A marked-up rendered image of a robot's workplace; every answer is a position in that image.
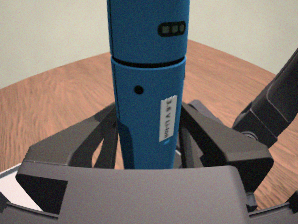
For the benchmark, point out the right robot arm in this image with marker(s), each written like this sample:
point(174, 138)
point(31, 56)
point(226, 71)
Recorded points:
point(272, 110)

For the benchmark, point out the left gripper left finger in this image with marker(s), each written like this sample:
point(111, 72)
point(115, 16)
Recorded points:
point(76, 144)

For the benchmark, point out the white shallow tray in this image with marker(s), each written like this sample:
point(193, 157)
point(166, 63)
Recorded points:
point(13, 191)

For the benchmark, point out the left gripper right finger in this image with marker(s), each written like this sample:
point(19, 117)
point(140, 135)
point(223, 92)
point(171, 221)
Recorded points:
point(222, 146)

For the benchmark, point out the blue electric screwdriver body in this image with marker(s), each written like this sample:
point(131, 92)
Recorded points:
point(148, 44)

